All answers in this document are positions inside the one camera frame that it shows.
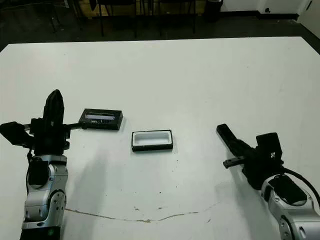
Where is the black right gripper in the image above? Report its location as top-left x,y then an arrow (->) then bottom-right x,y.
222,135 -> 285,190

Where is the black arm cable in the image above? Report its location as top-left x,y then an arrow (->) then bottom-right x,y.
282,167 -> 320,198
25,146 -> 35,163

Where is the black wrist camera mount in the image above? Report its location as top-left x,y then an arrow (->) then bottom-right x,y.
0,121 -> 35,148
256,132 -> 284,162

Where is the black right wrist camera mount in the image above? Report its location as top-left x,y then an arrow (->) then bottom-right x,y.
256,132 -> 284,162

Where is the black box base white insert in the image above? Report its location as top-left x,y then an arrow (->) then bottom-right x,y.
131,128 -> 174,153

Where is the black trash bin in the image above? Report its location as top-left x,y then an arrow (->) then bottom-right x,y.
203,0 -> 224,23

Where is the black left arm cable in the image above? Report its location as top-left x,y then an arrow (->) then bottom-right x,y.
25,146 -> 35,163

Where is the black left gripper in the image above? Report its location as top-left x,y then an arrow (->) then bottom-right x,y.
24,89 -> 89,156

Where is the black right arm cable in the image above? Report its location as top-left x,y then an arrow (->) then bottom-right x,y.
282,167 -> 320,198

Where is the black box lid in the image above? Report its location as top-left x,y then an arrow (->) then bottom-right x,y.
78,107 -> 124,131

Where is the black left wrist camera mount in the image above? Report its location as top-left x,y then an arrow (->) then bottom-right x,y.
0,121 -> 35,148

